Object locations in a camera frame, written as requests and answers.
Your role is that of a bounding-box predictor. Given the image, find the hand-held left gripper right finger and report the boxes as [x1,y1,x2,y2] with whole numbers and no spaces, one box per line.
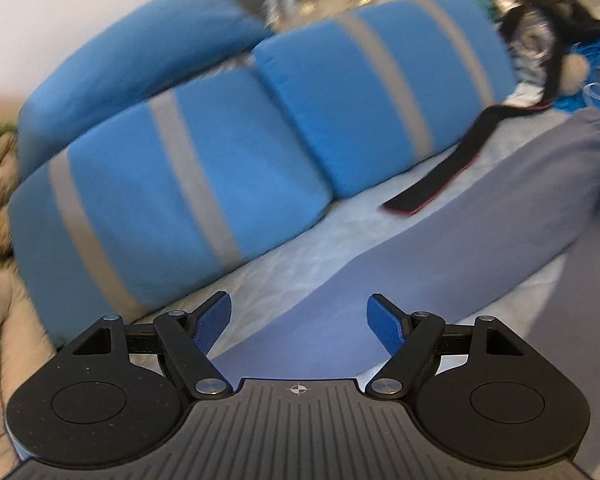
[365,293,523,401]

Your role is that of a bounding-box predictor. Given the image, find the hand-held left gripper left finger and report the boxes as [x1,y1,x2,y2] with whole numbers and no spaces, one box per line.
[72,290,233,401]

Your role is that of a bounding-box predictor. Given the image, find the grey-blue fleece garment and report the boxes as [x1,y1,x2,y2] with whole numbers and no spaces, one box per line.
[212,107,600,381]

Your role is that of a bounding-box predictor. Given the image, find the white quilted bedspread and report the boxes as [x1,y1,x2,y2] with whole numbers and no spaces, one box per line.
[55,55,600,386]

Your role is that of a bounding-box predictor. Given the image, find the black belt with red edge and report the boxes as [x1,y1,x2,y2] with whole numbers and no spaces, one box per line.
[382,2,581,218]

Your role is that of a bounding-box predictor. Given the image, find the blue pillow with grey stripes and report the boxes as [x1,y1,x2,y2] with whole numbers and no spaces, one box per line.
[7,67,331,348]
[254,0,518,200]

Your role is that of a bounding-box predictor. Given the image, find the beige comforter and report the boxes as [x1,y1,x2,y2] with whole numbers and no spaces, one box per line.
[0,260,56,480]

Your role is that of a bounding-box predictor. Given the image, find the plain blue pillow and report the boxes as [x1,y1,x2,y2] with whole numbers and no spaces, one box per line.
[17,0,276,181]

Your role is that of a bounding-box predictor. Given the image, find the striped cloth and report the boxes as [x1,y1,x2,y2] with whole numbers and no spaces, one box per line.
[515,10,556,86]

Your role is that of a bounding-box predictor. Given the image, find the clear plastic sheet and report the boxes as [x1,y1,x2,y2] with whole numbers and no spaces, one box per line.
[265,0,486,36]

